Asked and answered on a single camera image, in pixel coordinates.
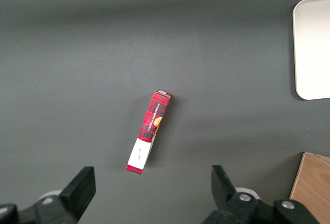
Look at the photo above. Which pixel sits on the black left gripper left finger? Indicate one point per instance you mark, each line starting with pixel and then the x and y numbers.
pixel 77 193

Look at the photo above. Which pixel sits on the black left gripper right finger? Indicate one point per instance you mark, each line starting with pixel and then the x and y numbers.
pixel 232 198

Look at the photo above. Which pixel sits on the white plastic tray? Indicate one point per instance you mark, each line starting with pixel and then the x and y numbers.
pixel 313 49

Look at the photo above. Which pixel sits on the light wooden board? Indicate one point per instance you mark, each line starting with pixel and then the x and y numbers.
pixel 313 185

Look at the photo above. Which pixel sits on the red plaid shortbread box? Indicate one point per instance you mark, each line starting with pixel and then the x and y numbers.
pixel 149 131

